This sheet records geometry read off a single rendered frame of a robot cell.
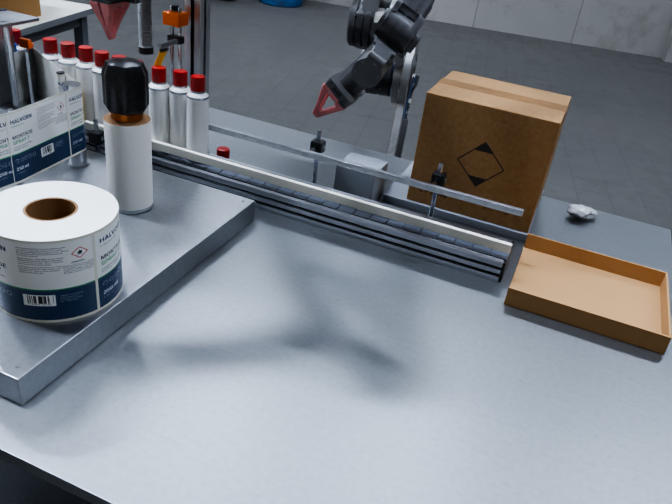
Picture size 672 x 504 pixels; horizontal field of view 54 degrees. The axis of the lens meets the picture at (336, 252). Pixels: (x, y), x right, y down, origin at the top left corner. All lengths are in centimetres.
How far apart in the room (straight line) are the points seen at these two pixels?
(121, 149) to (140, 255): 22
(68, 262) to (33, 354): 14
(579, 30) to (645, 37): 76
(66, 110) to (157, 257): 43
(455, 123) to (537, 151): 19
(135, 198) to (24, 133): 24
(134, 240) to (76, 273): 26
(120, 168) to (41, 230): 34
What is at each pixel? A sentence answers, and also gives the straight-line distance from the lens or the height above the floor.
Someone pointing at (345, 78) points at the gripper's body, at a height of 117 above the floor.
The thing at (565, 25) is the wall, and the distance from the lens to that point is 879.
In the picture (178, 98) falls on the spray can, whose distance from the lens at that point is 160.
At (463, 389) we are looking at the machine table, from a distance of 110.
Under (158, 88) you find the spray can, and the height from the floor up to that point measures 104.
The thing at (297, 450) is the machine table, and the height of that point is 83.
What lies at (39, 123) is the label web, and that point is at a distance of 146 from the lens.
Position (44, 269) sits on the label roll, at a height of 98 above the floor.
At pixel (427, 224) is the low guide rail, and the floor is 91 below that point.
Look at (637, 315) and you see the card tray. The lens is 144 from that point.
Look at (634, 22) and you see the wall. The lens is 890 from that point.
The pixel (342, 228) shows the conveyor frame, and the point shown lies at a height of 84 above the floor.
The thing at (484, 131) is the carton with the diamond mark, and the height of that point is 106.
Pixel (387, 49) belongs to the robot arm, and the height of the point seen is 125.
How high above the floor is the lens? 153
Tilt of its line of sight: 30 degrees down
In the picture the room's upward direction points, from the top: 8 degrees clockwise
